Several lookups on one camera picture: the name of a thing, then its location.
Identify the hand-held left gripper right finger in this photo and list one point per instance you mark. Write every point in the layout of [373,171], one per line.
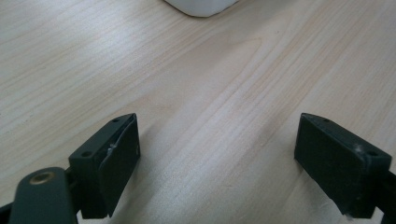
[336,168]

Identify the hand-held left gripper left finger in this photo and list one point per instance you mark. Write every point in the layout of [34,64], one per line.
[109,165]

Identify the white container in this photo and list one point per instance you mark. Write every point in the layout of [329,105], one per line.
[200,6]

